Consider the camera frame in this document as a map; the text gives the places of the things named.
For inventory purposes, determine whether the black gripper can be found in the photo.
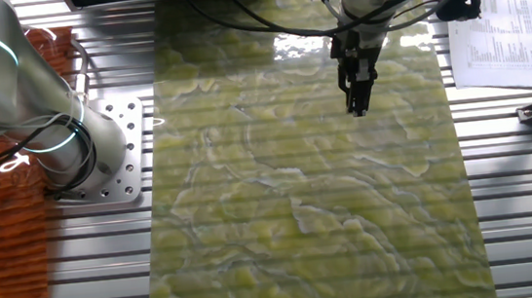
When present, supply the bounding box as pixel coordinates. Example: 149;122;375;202
326;27;394;120

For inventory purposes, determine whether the green marble pattern mat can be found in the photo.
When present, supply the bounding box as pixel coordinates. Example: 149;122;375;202
117;0;500;298

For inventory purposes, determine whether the printed paper sheet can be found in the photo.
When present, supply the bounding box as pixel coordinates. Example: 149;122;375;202
444;0;532;98

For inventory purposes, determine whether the grey conduit with metal connector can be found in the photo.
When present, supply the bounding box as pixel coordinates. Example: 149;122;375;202
69;36;95;105

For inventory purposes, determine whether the brown wood grain mat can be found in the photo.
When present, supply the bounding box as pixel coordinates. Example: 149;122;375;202
0;23;101;298

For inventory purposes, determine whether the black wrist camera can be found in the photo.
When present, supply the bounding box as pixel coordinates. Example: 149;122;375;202
435;0;485;25

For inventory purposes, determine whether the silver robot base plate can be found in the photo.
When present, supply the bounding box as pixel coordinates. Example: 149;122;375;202
41;94;154;210

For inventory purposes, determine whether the black looped cable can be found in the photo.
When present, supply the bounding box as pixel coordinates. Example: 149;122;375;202
0;109;100;200

